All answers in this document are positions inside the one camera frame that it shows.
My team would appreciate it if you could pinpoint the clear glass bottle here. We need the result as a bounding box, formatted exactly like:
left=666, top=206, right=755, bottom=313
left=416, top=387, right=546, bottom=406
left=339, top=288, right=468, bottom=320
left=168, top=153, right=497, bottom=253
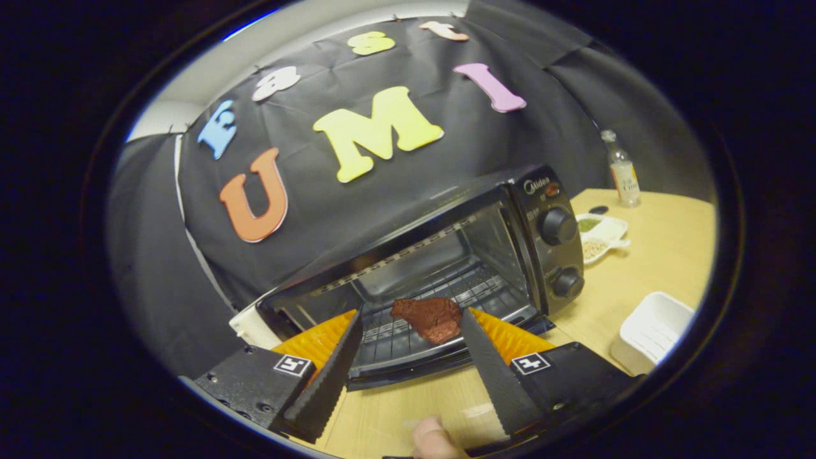
left=601, top=129, right=642, bottom=208

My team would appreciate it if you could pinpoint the black toaster oven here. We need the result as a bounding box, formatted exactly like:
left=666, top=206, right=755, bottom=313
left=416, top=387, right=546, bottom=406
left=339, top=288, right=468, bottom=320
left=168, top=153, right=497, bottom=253
left=255, top=164, right=586, bottom=391

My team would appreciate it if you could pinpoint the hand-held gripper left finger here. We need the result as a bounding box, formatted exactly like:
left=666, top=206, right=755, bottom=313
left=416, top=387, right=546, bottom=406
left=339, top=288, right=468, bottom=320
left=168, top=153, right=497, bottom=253
left=194, top=309, right=364, bottom=445

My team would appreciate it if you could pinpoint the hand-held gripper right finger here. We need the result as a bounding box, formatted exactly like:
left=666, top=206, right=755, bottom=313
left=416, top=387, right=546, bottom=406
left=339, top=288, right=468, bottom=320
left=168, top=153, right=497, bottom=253
left=459, top=308, right=641, bottom=437

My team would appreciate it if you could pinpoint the white divided dish with beans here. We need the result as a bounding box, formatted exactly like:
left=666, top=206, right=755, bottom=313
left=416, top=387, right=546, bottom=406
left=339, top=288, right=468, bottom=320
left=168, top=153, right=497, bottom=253
left=576, top=214, right=632, bottom=265

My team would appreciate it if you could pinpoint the white pop-up toaster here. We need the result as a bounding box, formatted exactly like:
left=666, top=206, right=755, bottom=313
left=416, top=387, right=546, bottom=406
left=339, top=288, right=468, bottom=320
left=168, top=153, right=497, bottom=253
left=228, top=303, right=284, bottom=351

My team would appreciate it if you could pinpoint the white rectangular plastic tray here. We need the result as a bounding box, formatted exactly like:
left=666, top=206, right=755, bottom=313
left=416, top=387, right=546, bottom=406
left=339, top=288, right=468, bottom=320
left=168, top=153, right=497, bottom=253
left=609, top=291, right=696, bottom=377

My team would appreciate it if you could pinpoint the brown fried chicken piece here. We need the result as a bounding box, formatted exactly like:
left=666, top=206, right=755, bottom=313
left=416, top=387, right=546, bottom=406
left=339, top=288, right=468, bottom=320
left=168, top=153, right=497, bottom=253
left=390, top=296, right=462, bottom=346

